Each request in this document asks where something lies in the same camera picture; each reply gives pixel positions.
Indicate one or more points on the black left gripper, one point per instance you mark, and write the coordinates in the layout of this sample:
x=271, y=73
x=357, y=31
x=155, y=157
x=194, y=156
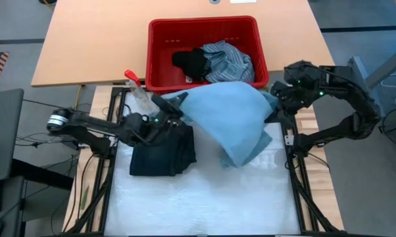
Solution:
x=162, y=128

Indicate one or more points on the black round floor object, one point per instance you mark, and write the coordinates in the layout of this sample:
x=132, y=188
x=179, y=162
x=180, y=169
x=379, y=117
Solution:
x=393, y=126

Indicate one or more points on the black aluminium table frame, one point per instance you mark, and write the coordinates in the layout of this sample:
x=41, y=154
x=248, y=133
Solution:
x=102, y=210

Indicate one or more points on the light blue jeans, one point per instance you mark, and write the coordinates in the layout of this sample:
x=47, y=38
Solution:
x=231, y=118

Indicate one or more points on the grey metal table leg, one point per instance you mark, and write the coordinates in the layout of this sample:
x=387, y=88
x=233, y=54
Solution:
x=395, y=54

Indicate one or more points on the light wooden desk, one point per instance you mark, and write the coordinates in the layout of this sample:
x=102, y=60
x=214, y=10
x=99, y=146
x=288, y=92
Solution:
x=283, y=39

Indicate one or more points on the clear spray bottle red trigger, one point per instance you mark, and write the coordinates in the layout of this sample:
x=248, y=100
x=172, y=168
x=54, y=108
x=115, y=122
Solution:
x=140, y=93

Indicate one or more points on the dark navy jeans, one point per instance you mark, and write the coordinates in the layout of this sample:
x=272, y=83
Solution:
x=162, y=158

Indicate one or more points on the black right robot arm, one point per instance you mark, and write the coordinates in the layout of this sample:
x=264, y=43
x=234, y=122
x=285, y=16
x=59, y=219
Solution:
x=365, y=108

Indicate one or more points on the green strip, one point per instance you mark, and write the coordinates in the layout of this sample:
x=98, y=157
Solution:
x=85, y=199

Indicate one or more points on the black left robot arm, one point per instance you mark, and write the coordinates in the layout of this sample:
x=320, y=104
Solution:
x=86, y=126

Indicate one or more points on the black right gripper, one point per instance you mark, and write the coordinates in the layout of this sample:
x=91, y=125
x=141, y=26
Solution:
x=296, y=92

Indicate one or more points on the white label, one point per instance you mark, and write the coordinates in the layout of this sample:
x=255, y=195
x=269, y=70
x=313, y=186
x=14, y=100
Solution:
x=242, y=1

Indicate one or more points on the red plastic laundry bin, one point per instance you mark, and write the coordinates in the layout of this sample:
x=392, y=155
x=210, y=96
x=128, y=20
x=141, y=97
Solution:
x=162, y=72

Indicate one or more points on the blue striped shirt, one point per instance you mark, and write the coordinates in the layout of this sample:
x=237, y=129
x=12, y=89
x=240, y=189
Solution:
x=231, y=66

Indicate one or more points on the black garment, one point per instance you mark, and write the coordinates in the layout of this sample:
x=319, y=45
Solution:
x=191, y=64

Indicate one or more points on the grey side desk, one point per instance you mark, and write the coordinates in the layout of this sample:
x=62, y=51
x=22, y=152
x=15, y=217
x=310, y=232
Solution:
x=4, y=138

